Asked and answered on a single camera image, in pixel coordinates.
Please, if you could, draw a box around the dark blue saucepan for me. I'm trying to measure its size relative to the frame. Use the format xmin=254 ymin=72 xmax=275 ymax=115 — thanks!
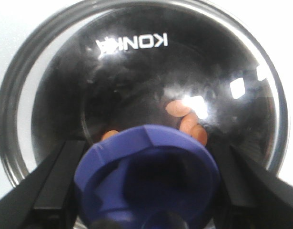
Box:
xmin=0 ymin=0 xmax=100 ymax=187

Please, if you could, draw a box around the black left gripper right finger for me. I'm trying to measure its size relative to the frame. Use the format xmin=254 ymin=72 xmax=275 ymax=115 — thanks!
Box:
xmin=208 ymin=142 xmax=293 ymax=229

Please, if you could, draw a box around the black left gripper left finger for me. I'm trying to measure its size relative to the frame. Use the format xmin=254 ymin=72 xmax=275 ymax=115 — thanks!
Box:
xmin=0 ymin=140 xmax=86 ymax=229

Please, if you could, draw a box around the glass lid blue knob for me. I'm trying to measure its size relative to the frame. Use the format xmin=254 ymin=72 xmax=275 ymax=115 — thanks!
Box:
xmin=16 ymin=0 xmax=288 ymax=229

